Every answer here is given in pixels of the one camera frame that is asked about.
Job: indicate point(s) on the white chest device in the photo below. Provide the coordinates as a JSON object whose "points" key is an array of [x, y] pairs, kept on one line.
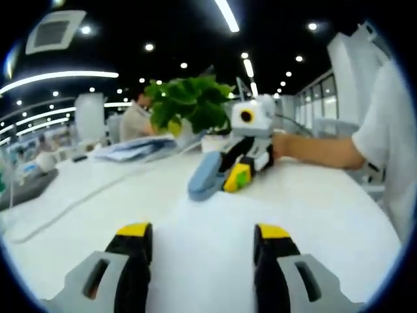
{"points": [[371, 37]]}

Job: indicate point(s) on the blue glasses case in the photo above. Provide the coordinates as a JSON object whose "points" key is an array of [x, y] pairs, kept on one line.
{"points": [[205, 176]]}

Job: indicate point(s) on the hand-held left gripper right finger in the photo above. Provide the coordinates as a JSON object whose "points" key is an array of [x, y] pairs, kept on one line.
{"points": [[273, 254]]}

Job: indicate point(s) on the ceiling air vent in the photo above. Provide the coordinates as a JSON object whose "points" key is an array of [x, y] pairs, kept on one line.
{"points": [[53, 32]]}

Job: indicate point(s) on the green potted plant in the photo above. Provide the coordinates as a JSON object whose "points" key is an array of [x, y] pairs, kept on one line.
{"points": [[189, 101]]}

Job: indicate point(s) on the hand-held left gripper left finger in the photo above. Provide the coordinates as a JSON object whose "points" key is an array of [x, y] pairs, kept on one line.
{"points": [[133, 254]]}

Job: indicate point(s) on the ceiling spot lights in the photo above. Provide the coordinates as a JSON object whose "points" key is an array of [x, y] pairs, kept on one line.
{"points": [[149, 47]]}

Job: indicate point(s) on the white round pillar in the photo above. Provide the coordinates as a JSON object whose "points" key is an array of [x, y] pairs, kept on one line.
{"points": [[89, 117]]}

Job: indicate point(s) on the person's right hand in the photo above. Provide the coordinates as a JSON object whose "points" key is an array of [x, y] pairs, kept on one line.
{"points": [[286, 147]]}

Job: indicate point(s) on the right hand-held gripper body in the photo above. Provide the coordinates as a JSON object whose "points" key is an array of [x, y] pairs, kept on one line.
{"points": [[257, 120]]}

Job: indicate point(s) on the curved ceiling light strip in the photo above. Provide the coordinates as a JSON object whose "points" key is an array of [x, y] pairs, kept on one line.
{"points": [[81, 75]]}

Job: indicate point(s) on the straight ceiling light strip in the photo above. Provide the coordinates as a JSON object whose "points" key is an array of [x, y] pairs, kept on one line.
{"points": [[228, 16]]}

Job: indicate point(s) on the operator in white shirt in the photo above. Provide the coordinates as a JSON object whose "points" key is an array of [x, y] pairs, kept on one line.
{"points": [[391, 137]]}

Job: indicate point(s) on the small black object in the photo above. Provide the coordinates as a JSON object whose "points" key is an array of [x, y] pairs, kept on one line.
{"points": [[79, 158]]}

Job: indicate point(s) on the pile of blue white documents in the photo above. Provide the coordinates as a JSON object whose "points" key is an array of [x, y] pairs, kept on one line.
{"points": [[133, 149]]}

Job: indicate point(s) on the dark grey tray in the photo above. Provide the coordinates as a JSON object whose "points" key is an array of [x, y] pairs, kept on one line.
{"points": [[26, 190]]}

